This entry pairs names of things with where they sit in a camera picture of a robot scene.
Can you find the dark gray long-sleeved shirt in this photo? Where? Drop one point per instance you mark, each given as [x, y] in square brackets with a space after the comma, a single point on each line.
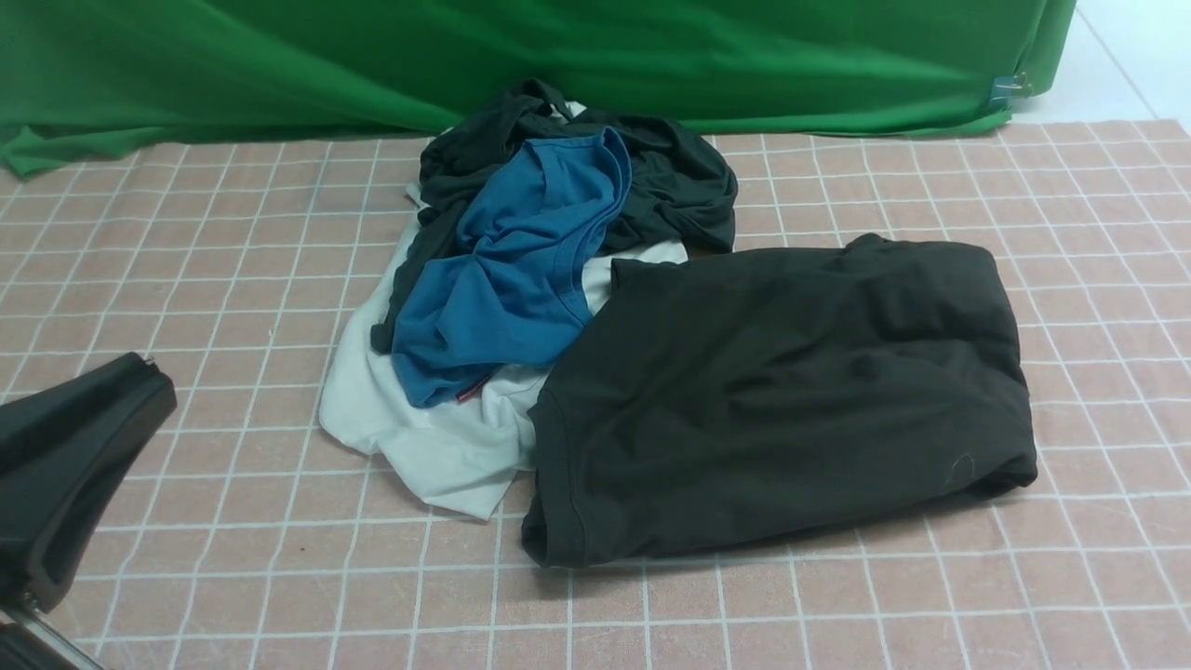
[738, 398]

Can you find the blue shirt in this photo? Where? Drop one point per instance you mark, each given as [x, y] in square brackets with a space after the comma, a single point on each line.
[515, 295]

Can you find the white shirt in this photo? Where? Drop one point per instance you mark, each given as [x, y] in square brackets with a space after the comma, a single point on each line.
[461, 455]

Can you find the dark teal gray shirt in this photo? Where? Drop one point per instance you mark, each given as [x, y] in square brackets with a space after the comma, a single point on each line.
[682, 189]

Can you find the pink checkered tablecloth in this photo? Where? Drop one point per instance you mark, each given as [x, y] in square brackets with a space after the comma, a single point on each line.
[245, 539]

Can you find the blue binder clip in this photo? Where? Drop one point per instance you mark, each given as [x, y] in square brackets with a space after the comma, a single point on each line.
[1006, 90]

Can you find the green backdrop cloth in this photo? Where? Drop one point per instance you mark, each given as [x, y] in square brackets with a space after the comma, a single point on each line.
[88, 79]

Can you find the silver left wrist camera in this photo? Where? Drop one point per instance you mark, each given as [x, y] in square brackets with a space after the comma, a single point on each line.
[65, 451]

